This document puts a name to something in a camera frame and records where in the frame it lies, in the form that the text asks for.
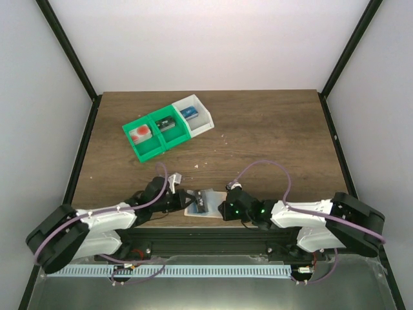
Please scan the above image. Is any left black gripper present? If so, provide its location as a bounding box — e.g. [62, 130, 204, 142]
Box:
[152, 189, 196, 213]

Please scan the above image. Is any black credit card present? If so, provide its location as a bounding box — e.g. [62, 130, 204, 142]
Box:
[194, 191, 208, 214]

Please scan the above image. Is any blue credit card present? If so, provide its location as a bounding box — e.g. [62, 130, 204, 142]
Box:
[185, 203, 208, 216]

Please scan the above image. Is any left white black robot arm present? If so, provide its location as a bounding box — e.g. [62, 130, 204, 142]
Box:
[25, 176, 196, 274]

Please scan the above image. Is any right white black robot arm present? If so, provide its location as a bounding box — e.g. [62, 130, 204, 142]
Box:
[218, 187, 385, 260]

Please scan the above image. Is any black card stack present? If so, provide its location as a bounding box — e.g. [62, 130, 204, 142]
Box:
[155, 116, 176, 132]

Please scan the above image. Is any white red card stack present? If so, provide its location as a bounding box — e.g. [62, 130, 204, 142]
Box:
[128, 124, 152, 145]

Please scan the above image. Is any blue card stack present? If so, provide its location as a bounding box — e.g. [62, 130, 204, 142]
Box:
[180, 106, 199, 120]

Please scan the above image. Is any left green plastic bin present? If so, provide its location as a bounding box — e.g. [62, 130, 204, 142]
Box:
[122, 116, 166, 163]

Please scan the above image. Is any green plastic bin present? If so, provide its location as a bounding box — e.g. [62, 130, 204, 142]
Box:
[148, 105, 190, 150]
[122, 116, 166, 163]

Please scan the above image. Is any middle green plastic bin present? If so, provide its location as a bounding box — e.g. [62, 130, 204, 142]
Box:
[148, 105, 190, 150]

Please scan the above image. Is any white plastic bin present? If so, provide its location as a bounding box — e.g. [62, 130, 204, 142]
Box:
[172, 94, 215, 138]

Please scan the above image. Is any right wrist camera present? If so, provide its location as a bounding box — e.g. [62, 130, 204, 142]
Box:
[225, 181, 242, 192]

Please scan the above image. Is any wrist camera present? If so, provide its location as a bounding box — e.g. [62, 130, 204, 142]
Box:
[168, 172, 182, 194]
[225, 181, 242, 192]

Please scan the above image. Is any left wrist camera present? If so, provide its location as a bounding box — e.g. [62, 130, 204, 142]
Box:
[168, 172, 182, 194]

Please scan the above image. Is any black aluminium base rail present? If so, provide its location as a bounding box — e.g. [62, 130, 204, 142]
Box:
[93, 225, 381, 263]

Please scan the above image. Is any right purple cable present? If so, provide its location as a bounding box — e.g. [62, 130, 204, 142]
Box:
[229, 160, 387, 244]

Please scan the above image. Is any purple cable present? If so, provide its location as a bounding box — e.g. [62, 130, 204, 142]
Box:
[229, 160, 387, 244]
[33, 161, 170, 266]

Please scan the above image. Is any light blue slotted cable duct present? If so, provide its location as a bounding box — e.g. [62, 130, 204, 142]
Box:
[50, 264, 292, 278]

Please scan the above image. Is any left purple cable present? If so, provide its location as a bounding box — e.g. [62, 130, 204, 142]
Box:
[33, 161, 170, 266]

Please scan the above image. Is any left black frame post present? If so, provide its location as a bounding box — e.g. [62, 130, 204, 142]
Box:
[34, 0, 99, 101]

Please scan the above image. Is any black frame post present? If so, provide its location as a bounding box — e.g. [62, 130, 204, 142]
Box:
[34, 0, 99, 101]
[321, 0, 384, 96]

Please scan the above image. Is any right black frame post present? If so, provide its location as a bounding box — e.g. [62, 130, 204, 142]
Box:
[321, 0, 384, 96]

